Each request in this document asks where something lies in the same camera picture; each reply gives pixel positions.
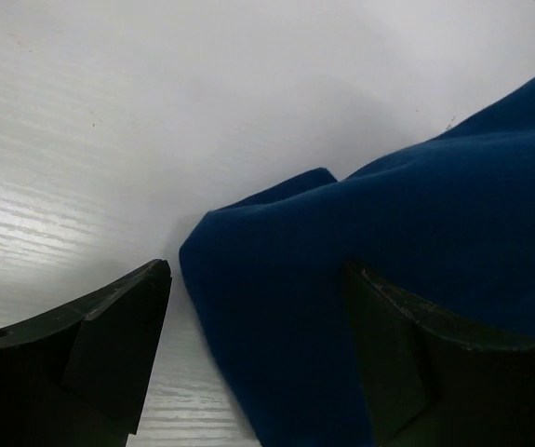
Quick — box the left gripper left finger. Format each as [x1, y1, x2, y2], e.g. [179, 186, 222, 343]
[0, 260, 171, 446]

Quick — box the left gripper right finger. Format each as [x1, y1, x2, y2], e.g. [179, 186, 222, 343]
[341, 264, 535, 446]

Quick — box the navy blue t shirt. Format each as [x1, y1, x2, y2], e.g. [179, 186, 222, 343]
[180, 78, 535, 446]

